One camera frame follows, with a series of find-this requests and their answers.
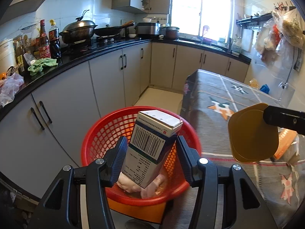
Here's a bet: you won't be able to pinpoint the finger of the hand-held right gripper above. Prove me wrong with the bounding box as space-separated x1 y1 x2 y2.
262 105 305 136

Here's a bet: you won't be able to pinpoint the orange plastic stool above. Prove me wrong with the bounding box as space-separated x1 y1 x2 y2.
108 197 167 223

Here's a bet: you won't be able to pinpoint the black countertop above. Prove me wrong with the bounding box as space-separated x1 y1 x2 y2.
0 37 252 122

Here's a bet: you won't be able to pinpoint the white and blue carton box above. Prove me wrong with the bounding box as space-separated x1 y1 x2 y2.
118 110 184 189

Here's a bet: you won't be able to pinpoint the black wall rack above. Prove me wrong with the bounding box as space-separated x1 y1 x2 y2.
236 13 273 25

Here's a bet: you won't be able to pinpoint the clear plastic bag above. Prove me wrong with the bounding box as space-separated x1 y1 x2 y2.
0 73 25 108

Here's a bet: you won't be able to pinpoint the hanging plastic bags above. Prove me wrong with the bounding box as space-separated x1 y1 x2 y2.
254 5 305 64

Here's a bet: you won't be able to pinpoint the kitchen window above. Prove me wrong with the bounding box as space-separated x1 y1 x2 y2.
170 0 235 39

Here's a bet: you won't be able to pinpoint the red label sauce bottle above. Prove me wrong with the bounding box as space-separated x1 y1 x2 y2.
38 19 52 60

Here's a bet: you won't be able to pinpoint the group of small condiment bottles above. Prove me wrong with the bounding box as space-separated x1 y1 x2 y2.
13 35 40 75

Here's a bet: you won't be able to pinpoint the gold plastic lid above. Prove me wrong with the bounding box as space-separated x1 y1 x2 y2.
227 102 279 163

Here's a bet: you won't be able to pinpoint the dark yellow cap sauce bottle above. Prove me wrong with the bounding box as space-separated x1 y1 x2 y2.
49 19 62 59

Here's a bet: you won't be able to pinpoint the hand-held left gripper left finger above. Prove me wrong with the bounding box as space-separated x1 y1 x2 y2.
27 136 129 229

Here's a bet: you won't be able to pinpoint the orange cardboard box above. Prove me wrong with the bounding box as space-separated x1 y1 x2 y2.
273 127 299 161

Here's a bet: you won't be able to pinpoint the crumpled pink plastic bag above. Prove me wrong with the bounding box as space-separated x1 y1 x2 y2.
116 173 167 199

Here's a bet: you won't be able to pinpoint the red plastic mesh basket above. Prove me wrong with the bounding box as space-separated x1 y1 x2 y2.
81 106 203 207

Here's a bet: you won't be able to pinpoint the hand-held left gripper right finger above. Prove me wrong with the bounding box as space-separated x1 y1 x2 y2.
176 135 278 229

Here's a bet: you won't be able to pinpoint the black frying pan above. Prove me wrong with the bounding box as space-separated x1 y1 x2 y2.
94 20 134 37

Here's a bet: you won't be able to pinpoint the brown pot with lid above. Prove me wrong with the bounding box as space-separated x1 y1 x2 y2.
164 26 180 40

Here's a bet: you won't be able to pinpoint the grey base cabinets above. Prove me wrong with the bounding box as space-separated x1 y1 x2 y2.
0 42 249 196

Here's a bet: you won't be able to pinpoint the green cloth rag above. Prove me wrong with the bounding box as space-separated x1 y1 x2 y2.
27 58 58 76

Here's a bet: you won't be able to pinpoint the black gas stove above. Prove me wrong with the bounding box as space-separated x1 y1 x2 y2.
61 37 122 53

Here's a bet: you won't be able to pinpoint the steel wok with lid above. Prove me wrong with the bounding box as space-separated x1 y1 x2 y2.
59 10 99 44

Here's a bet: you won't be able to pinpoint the steel cooking pot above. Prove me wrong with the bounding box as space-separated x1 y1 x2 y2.
135 22 161 38

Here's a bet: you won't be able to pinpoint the white cutting board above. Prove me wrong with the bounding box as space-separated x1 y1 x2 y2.
241 29 253 52

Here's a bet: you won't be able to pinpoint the white rice cooker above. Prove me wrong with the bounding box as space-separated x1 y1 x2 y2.
0 38 17 74

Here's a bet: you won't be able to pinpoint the grey patterned tablecloth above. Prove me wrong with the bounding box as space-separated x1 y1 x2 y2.
180 69 305 229

